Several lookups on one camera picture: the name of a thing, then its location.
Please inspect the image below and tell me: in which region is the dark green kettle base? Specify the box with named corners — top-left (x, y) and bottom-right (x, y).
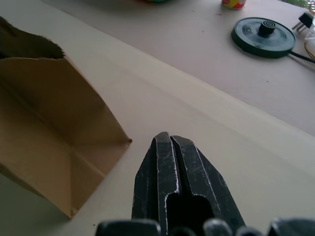
top-left (230, 16), bottom-right (297, 59)

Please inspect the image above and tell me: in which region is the white plastic bag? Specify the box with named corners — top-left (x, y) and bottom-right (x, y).
top-left (303, 0), bottom-right (315, 59)

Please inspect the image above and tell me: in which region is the black kettle base cable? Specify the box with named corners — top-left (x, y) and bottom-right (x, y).
top-left (287, 50), bottom-right (315, 64)

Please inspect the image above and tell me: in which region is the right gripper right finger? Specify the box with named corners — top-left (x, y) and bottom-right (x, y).
top-left (170, 135), bottom-right (247, 232)

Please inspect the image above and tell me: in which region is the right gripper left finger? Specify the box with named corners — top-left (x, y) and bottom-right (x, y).
top-left (131, 131), bottom-right (183, 236)

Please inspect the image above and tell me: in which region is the red cola can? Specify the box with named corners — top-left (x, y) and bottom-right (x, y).
top-left (221, 0), bottom-right (247, 10)

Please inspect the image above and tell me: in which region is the brown paper bag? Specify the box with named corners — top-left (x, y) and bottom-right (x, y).
top-left (0, 16), bottom-right (133, 220)

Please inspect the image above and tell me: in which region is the black power plug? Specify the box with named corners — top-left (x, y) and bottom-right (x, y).
top-left (291, 11), bottom-right (314, 33)

